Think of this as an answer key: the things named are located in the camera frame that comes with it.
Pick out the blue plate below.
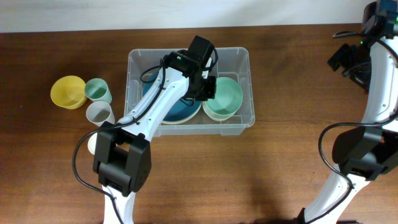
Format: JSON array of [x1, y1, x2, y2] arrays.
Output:
[[142, 71, 202, 124]]

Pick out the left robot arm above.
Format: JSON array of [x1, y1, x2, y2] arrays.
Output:
[[93, 50, 216, 223]]

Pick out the cream plastic cup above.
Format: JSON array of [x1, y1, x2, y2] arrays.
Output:
[[87, 133, 98, 155]]

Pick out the clear plastic storage container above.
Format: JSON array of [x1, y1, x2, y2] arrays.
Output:
[[124, 47, 255, 137]]

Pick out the white plastic bowl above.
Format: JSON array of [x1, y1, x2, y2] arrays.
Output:
[[203, 103, 240, 121]]

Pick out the yellow plastic bowl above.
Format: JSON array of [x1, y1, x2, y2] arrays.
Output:
[[50, 75, 87, 110]]

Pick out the mint green plastic bowl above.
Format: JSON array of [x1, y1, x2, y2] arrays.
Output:
[[205, 77, 243, 115]]

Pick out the mint green plastic cup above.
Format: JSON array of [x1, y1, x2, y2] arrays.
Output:
[[84, 78, 113, 104]]

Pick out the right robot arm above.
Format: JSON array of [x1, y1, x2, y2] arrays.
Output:
[[297, 34, 397, 223]]

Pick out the grey plastic cup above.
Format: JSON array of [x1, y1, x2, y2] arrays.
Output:
[[86, 101, 115, 126]]

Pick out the cream plate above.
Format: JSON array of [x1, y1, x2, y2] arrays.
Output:
[[162, 99, 202, 124]]

